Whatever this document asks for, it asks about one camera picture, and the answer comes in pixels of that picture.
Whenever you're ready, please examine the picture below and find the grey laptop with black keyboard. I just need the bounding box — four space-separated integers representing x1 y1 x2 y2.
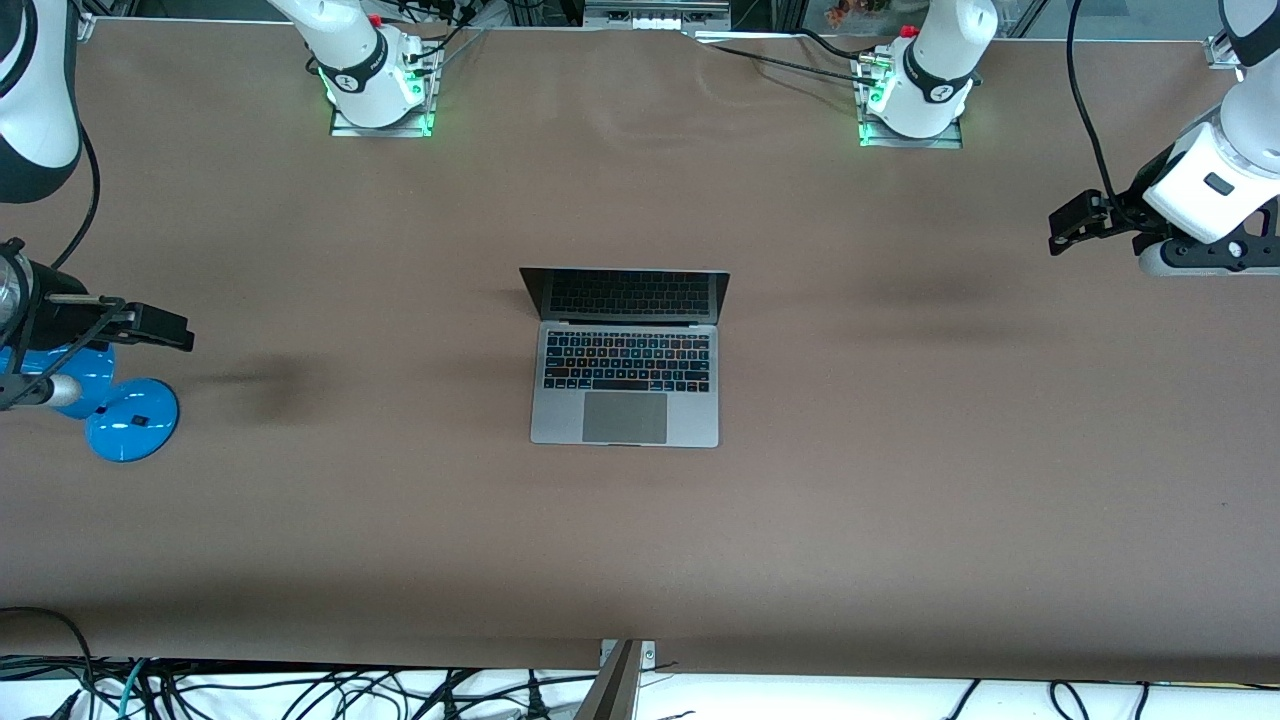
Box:
519 267 731 449

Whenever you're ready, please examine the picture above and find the blue desk lamp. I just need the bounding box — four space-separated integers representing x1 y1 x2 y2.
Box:
0 340 181 463

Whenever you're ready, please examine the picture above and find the colourful patterned object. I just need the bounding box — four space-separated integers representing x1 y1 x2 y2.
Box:
825 0 896 28

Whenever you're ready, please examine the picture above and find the grey power strip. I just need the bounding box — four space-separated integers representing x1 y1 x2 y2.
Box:
583 0 733 31

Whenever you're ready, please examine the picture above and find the short black table cable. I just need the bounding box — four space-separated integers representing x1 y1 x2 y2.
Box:
797 27 886 59

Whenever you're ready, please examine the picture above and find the black looped floor cable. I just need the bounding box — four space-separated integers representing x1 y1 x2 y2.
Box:
0 607 97 720

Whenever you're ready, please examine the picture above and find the long black table cable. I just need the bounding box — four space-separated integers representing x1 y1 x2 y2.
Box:
690 35 873 79

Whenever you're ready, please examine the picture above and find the teal floor cable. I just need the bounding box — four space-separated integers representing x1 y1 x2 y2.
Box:
118 658 153 720

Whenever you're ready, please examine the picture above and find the black base cable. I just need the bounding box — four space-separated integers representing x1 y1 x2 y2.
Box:
395 0 491 79

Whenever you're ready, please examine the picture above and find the grey slanted post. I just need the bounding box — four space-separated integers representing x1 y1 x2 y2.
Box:
575 640 641 720

